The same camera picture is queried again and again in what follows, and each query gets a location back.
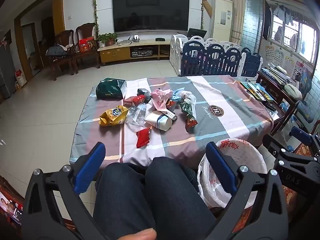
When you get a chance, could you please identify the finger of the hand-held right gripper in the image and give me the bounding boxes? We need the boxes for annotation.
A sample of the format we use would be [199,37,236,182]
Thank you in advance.
[289,126,320,155]
[262,133,316,166]

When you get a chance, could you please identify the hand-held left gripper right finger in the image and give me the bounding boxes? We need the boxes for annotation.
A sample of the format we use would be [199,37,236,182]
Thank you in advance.
[205,141,292,240]

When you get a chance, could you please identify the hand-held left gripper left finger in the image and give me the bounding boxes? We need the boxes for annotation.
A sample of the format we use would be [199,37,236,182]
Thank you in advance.
[21,142,110,240]

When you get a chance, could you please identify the white lined trash bin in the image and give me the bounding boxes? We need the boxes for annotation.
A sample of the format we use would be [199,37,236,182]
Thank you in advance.
[197,138,267,209]

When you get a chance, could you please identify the white plastic wastebasket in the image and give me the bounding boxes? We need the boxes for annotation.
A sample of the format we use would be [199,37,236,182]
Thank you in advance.
[197,138,267,209]

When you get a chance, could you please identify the yellow chip bag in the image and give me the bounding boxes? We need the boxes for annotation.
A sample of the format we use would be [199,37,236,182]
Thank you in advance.
[99,105,129,127]

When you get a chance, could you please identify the red snack packet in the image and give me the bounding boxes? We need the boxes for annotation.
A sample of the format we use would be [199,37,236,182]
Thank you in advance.
[136,127,152,148]

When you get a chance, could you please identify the large green snack bag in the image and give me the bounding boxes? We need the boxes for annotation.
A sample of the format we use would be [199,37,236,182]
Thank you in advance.
[180,99,198,133]

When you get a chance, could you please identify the white long carton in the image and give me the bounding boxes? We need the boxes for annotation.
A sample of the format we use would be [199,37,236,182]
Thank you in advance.
[156,109,178,120]

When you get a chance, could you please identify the white paper cup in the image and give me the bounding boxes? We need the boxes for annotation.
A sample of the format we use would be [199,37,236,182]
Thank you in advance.
[144,112,173,131]

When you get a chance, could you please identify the white plastic bag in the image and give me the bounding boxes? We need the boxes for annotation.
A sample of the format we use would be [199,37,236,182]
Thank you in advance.
[180,90,197,105]

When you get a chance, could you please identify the red cigarette box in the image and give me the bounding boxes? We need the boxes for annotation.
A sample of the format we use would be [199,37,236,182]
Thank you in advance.
[123,95,146,106]

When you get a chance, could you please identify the light blue wrapper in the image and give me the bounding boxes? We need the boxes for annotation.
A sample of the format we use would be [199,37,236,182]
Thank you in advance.
[172,86,187,100]

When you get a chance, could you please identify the pink wrapper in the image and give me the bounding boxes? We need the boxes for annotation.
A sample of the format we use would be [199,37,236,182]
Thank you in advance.
[150,89,173,111]

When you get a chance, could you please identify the person's left hand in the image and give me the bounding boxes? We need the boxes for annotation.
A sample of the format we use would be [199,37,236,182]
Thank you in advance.
[106,228,157,240]

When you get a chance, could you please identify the dark wooden coffee table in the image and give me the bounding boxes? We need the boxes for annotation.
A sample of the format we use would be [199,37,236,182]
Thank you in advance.
[270,110,288,137]

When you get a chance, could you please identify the grey-green cushion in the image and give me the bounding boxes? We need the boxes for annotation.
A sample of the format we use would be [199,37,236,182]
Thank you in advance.
[284,84,303,100]

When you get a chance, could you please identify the person's left leg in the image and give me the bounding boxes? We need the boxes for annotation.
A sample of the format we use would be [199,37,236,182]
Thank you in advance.
[93,162,157,240]

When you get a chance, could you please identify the person's leg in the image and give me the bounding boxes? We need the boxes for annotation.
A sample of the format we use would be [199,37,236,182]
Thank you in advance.
[93,162,157,240]
[145,156,217,240]

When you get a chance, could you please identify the dark wooden side table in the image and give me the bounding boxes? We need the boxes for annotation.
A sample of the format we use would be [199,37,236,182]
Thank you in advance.
[257,69,300,135]

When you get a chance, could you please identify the person's right leg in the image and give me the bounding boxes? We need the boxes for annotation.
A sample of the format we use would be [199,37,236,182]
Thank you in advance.
[145,156,217,240]

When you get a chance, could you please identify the spread of picture books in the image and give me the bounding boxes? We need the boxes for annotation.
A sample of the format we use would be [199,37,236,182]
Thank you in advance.
[236,80,275,105]

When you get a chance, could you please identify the stack of books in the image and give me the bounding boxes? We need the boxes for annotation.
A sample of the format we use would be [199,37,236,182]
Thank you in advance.
[261,64,293,84]

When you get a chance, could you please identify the plaid tablecloth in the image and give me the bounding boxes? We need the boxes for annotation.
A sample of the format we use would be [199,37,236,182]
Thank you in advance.
[69,75,274,170]

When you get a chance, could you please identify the dark green crumpled bag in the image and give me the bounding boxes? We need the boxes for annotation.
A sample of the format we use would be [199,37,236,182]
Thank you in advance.
[95,77,127,100]

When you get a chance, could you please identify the red printed carton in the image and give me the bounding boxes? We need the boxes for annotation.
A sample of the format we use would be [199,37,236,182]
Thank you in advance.
[0,177,24,228]

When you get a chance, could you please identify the window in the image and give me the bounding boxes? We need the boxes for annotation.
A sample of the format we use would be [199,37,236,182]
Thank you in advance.
[265,0,320,63]

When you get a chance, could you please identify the white and navy playpen fence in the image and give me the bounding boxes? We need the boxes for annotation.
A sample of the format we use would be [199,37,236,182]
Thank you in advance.
[169,34,263,78]

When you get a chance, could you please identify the carved wooden armchair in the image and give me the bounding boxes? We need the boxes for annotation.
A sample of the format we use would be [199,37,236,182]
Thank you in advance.
[72,22,101,74]
[49,29,75,80]

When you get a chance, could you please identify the white red sack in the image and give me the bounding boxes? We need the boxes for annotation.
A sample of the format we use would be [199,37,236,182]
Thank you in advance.
[15,69,27,88]

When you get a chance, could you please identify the wooden television cabinet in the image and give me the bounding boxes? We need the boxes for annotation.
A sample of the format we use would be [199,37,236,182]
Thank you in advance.
[97,40,173,65]

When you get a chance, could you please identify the dark hanging garment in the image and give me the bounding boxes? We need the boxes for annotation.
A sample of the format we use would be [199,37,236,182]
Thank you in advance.
[262,1,273,40]

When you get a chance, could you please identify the light hanging shirts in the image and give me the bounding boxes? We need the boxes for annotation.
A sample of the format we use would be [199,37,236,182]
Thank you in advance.
[274,4,293,25]

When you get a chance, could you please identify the red gift box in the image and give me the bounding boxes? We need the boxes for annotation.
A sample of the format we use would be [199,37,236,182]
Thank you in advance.
[79,37,97,53]

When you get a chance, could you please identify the audio receiver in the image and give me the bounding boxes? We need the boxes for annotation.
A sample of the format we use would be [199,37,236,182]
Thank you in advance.
[131,50,153,57]

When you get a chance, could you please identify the potted green plant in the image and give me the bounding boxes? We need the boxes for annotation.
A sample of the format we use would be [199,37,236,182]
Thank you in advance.
[98,32,118,47]

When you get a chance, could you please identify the grey refrigerator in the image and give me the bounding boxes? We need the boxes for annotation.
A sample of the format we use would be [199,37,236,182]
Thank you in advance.
[0,30,15,98]

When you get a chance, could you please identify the black monitor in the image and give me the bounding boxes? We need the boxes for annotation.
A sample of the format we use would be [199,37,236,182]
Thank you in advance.
[187,28,207,39]

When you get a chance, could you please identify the beige curtain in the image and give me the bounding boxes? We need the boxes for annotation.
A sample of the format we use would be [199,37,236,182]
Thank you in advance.
[229,0,247,46]

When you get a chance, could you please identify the floor-standing air conditioner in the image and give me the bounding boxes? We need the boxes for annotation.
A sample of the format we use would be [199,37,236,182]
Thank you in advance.
[211,0,233,43]

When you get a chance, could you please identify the flat-screen television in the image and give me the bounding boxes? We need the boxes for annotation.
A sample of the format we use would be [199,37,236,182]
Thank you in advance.
[112,0,190,33]

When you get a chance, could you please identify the white wall chart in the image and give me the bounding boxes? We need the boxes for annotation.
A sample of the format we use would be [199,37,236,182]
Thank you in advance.
[264,44,275,62]
[284,55,296,77]
[274,49,285,67]

